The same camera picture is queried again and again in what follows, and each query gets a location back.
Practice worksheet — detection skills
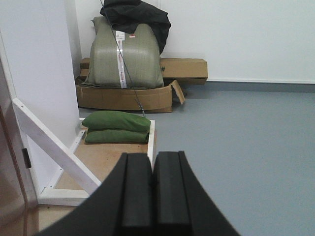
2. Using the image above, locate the long closed cardboard box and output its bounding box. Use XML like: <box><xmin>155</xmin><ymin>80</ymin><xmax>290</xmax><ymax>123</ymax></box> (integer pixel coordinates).
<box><xmin>79</xmin><ymin>57</ymin><xmax>208</xmax><ymax>89</ymax></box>

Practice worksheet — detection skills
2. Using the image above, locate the thin grey metal rod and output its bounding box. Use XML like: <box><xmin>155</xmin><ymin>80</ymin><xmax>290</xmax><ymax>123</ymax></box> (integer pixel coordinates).
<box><xmin>100</xmin><ymin>0</ymin><xmax>146</xmax><ymax>118</ymax></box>

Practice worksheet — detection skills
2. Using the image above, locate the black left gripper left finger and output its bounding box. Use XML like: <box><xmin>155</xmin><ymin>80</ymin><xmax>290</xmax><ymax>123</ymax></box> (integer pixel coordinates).
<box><xmin>38</xmin><ymin>153</ymin><xmax>153</xmax><ymax>236</ymax></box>

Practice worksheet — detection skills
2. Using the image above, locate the white wooden door frame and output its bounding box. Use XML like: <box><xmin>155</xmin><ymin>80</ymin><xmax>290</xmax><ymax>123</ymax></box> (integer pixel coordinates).
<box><xmin>0</xmin><ymin>0</ymin><xmax>100</xmax><ymax>206</ymax></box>

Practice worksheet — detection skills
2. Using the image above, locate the black jacket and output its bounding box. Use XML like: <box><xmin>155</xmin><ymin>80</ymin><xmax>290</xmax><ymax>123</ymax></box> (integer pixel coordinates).
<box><xmin>100</xmin><ymin>0</ymin><xmax>171</xmax><ymax>53</ymax></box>

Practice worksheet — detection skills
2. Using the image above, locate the green sandbag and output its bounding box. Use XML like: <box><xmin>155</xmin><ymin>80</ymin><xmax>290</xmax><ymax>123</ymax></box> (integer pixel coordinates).
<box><xmin>82</xmin><ymin>111</ymin><xmax>151</xmax><ymax>132</ymax></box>
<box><xmin>85</xmin><ymin>129</ymin><xmax>149</xmax><ymax>143</ymax></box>

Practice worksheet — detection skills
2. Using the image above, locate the upper green sandbag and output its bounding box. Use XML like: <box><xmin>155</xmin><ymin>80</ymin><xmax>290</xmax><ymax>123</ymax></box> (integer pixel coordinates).
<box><xmin>82</xmin><ymin>111</ymin><xmax>151</xmax><ymax>132</ymax></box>

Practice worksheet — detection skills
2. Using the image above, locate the lower green sandbag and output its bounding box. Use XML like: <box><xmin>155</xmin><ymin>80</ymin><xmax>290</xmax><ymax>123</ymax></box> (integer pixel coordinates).
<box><xmin>85</xmin><ymin>129</ymin><xmax>149</xmax><ymax>143</ymax></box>

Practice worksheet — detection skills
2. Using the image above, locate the open flat cardboard box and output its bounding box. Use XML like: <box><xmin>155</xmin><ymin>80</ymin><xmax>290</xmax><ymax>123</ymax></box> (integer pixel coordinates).
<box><xmin>76</xmin><ymin>80</ymin><xmax>185</xmax><ymax>113</ymax></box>

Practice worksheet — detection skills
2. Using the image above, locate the olive woven sack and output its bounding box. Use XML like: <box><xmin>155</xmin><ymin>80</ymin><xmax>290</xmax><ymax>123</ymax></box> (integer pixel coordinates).
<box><xmin>83</xmin><ymin>16</ymin><xmax>164</xmax><ymax>89</ymax></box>

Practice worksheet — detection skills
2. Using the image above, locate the plywood base board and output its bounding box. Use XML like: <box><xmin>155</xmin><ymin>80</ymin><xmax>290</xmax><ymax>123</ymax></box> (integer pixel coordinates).
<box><xmin>38</xmin><ymin>139</ymin><xmax>148</xmax><ymax>231</ymax></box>

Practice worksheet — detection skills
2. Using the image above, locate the white wooden edge rail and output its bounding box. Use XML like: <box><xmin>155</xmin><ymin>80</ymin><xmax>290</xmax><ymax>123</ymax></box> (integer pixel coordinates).
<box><xmin>147</xmin><ymin>120</ymin><xmax>156</xmax><ymax>170</ymax></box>

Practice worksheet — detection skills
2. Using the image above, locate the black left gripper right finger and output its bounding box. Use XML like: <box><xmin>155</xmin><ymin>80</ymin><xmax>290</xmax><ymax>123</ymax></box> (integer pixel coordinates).
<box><xmin>154</xmin><ymin>151</ymin><xmax>239</xmax><ymax>236</ymax></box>

